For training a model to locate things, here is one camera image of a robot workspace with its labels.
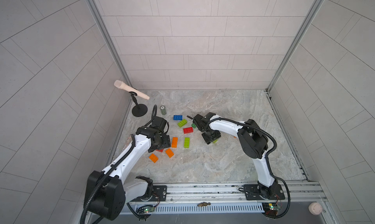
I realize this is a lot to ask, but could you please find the right circuit board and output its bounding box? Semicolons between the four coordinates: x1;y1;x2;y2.
262;203;282;217

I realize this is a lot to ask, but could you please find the lime lego brick long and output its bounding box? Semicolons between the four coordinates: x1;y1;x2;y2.
184;137;190;148
178;119;187;127

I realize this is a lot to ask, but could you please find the brass fitting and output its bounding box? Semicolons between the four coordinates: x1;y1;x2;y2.
197;202;211;207

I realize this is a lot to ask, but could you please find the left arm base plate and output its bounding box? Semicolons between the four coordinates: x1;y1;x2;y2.
132;185;168;202

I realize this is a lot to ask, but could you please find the pink round knob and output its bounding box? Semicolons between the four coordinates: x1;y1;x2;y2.
308;202;323;216

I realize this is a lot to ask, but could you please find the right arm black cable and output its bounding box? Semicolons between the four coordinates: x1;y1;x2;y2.
206;117;291;219

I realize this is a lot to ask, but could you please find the glittery silver stick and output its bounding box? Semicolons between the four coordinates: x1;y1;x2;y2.
123;136;132;149

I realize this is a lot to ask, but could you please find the circuit board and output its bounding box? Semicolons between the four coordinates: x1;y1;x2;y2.
137;204;155;215
262;203;282;217

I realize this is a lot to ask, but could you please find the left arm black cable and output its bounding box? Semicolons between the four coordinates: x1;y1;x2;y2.
79;104;170;224

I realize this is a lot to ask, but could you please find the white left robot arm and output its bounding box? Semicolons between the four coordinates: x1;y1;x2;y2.
79;116;171;224

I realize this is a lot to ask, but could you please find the aluminium rail frame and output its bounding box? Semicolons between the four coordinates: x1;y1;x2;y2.
119;181;338;224

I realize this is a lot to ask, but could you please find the green battery cell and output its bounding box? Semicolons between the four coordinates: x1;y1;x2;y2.
160;106;167;115

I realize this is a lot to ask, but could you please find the metal corner profile left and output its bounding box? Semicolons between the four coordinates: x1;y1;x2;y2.
85;0;132;86

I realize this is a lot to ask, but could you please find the black microphone stand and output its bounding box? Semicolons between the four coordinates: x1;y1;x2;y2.
129;91;148;117

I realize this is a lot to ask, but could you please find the dark blue lego brick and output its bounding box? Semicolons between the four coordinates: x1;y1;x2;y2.
173;115;183;121

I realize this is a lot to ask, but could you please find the metal corner profile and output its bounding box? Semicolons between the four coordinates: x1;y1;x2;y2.
266;0;325;93
85;0;132;86

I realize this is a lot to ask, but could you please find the beige microphone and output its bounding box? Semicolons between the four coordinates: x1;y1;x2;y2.
114;80;150;100

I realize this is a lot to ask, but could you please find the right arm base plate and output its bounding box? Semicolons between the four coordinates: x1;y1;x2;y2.
242;184;286;201

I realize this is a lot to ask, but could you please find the metal corner profile right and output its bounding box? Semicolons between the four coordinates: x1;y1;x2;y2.
266;0;325;93

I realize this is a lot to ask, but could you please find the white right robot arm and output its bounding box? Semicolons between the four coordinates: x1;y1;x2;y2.
188;112;277;188

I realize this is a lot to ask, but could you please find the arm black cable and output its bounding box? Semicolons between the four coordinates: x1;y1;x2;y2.
206;117;291;219
79;104;170;224

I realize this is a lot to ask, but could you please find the red lego brick left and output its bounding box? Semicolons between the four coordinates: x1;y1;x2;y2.
183;127;193;134

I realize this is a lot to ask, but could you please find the left circuit board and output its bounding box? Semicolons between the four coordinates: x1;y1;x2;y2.
137;204;155;215

